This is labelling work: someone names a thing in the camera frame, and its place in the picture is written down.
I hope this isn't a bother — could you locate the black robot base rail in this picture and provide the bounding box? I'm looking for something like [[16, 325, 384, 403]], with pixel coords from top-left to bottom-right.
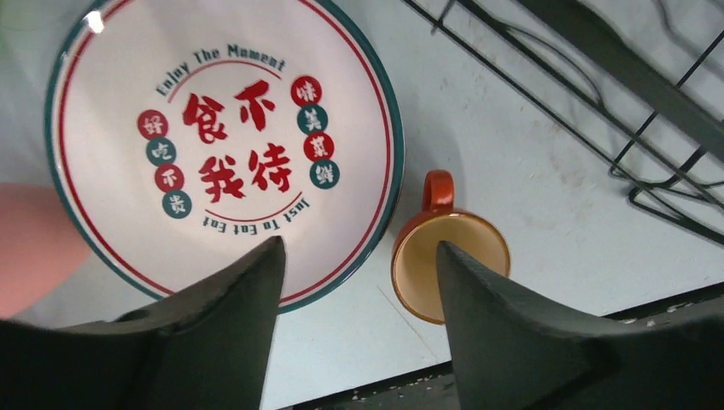
[[294, 283, 724, 410]]

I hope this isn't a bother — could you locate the Just To Eat plate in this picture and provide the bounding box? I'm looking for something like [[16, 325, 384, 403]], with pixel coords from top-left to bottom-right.
[[44, 1, 405, 313]]

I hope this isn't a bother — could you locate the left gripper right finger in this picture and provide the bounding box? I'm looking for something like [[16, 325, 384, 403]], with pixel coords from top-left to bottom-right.
[[436, 242, 723, 409]]

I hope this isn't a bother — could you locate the orange cup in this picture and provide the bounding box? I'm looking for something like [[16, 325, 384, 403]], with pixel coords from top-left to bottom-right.
[[390, 169, 511, 325]]

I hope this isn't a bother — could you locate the black wire dish rack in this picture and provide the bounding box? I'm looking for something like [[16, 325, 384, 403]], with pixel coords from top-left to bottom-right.
[[410, 1, 723, 245]]

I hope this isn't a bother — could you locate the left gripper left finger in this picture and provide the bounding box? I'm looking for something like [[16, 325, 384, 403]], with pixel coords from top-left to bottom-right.
[[1, 236, 286, 409]]

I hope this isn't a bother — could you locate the large pink cup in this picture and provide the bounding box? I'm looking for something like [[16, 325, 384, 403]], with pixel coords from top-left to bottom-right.
[[1, 183, 91, 319]]

